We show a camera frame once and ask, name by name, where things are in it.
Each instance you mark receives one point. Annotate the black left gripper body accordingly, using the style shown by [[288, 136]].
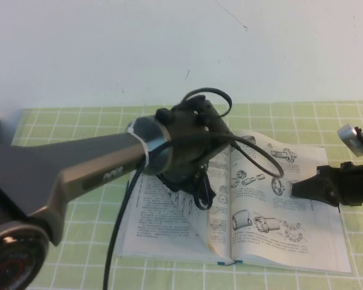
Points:
[[181, 182]]

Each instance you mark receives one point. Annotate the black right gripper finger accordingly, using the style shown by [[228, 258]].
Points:
[[308, 194], [308, 185]]

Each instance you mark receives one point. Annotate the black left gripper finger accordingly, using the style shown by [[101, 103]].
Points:
[[210, 196]]

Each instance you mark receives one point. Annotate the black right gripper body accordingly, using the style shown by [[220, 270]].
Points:
[[351, 187]]

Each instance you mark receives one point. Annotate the technical book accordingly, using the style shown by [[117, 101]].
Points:
[[260, 235]]

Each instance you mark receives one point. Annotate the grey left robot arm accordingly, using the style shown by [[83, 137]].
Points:
[[78, 169]]

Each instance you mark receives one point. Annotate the white zip tie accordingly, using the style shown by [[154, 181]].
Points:
[[142, 145]]

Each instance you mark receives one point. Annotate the green checked tablecloth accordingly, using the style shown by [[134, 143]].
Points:
[[78, 241]]

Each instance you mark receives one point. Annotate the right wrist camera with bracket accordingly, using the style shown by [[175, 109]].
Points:
[[349, 136]]

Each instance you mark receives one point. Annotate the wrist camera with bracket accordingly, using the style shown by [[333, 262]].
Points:
[[349, 136], [211, 117]]

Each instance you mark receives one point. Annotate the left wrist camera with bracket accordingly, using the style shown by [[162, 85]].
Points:
[[211, 117]]

